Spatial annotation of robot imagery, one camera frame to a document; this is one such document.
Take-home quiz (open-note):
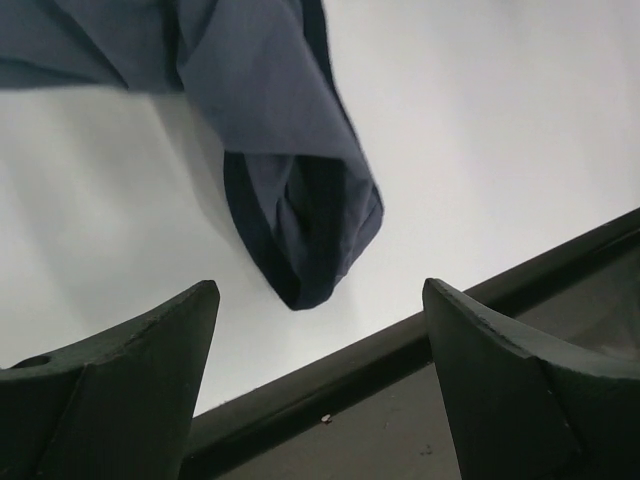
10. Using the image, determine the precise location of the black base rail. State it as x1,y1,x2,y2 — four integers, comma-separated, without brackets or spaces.
180,211,639,479

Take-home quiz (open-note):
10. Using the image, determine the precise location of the blue graphic tank top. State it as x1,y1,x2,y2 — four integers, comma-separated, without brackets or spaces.
1,1,384,310

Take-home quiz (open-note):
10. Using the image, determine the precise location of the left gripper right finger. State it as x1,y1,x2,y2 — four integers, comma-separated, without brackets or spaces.
423,279,639,479

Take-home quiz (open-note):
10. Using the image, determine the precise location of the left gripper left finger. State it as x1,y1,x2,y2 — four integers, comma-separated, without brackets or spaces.
1,280,220,479

